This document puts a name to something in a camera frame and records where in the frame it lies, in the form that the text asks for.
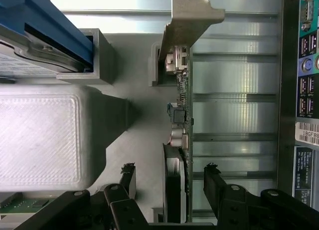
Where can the grey 3D-printed parts rack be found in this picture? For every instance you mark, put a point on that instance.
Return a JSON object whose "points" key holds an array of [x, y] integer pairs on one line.
{"points": [[40, 137]]}

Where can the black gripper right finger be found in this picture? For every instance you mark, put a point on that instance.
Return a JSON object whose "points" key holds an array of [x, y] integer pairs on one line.
{"points": [[239, 207]]}

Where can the white barcode sticker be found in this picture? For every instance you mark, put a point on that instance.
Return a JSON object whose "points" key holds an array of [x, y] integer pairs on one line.
{"points": [[307, 134]]}

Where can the hard disk in blue carrier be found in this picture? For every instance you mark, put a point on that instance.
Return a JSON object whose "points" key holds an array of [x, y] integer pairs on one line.
{"points": [[57, 23]]}

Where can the green graphics card, metal bracket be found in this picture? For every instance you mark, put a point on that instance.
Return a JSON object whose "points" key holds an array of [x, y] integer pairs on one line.
{"points": [[185, 28]]}

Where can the green circuit board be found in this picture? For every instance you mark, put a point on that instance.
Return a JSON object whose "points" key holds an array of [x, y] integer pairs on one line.
{"points": [[27, 202]]}

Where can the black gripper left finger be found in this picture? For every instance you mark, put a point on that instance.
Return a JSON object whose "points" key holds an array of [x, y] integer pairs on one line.
{"points": [[119, 210]]}

